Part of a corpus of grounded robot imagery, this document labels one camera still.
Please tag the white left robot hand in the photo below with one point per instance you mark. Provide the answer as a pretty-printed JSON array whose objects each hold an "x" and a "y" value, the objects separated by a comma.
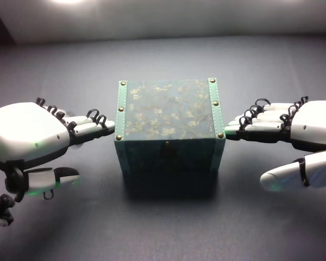
[{"x": 24, "y": 130}]

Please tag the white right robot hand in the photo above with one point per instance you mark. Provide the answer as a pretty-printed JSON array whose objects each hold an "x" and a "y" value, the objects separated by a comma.
[{"x": 315, "y": 125}]

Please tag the teal floral box lid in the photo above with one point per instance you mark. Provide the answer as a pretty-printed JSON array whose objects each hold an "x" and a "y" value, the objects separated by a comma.
[{"x": 165, "y": 114}]

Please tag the teal floral box base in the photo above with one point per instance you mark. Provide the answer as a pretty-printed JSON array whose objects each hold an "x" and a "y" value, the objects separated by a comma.
[{"x": 193, "y": 160}]

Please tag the grey table cloth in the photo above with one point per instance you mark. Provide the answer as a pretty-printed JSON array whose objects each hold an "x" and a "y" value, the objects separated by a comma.
[{"x": 163, "y": 231}]

